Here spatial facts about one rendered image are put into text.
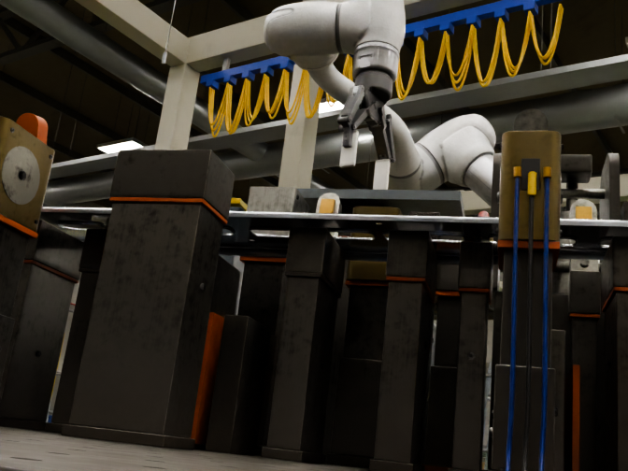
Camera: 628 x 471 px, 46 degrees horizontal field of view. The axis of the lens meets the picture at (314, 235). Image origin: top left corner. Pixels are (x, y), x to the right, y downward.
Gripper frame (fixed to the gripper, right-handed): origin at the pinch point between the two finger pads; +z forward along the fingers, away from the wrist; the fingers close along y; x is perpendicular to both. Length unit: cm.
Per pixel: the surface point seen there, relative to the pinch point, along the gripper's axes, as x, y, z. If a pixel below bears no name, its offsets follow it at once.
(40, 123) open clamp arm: -18, 57, 13
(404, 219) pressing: 27, 38, 24
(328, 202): 5.8, 21.2, 13.6
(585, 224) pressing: 47, 32, 24
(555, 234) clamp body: 47, 45, 29
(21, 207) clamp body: -16, 59, 26
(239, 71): -232, -229, -190
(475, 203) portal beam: -184, -568, -212
